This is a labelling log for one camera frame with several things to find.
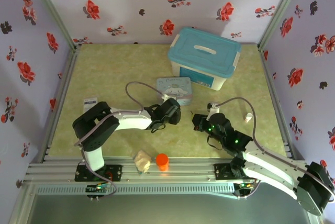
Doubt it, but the blue cartoon dog tin box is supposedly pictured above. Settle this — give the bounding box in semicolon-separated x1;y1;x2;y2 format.
156;76;194;107

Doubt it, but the orange plastic cup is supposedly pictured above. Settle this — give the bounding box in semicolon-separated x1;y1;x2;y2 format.
155;153;170;172

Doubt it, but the beige crumpled paper ball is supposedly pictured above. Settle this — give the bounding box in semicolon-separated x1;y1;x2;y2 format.
133;150;152;174

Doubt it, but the white storage box blue lid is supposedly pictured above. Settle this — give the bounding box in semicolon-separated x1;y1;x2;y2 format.
167;27;242;92

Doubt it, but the small white card packet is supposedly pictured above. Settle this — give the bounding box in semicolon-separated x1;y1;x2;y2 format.
83;97;98;118

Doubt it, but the grey right arm cable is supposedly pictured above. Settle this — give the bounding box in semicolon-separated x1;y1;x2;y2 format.
216;97;332;198

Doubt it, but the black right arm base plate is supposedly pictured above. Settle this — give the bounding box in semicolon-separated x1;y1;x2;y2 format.
214;163;247;182

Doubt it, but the aluminium frame rail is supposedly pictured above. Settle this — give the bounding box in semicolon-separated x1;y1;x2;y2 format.
25;155;307;183

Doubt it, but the slotted grey cable duct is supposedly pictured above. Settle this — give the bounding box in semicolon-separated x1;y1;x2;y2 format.
35;184;236;195

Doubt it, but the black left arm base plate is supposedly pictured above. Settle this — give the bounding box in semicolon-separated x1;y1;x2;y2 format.
75;163;123;182

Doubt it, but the aluminium frame corner post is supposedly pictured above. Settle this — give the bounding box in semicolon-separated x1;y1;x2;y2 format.
25;0;82;52
258;0;307;52

